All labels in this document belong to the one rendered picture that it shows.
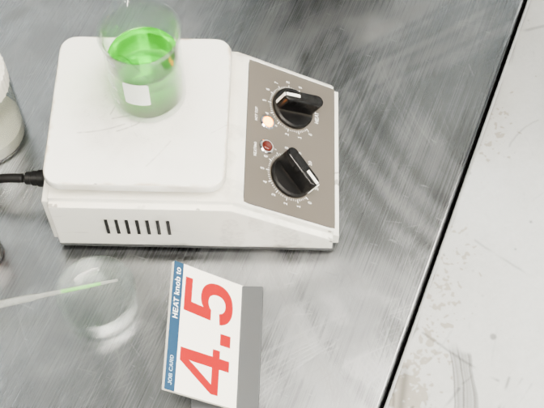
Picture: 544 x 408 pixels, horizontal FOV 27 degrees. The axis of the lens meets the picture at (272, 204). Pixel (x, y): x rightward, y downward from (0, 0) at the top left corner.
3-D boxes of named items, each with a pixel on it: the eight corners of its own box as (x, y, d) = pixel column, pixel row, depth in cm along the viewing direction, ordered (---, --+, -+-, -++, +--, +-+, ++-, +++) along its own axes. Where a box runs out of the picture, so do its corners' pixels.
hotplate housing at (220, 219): (336, 104, 87) (342, 40, 80) (337, 257, 81) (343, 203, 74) (47, 98, 87) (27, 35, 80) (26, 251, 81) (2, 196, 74)
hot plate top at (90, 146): (232, 45, 80) (232, 38, 79) (225, 194, 74) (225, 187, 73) (62, 42, 80) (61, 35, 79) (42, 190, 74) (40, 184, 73)
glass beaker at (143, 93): (199, 117, 76) (192, 44, 69) (122, 140, 75) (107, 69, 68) (174, 49, 79) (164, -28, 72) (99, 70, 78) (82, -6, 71)
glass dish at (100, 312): (155, 307, 79) (152, 294, 77) (91, 355, 77) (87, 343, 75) (108, 253, 81) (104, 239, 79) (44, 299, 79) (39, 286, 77)
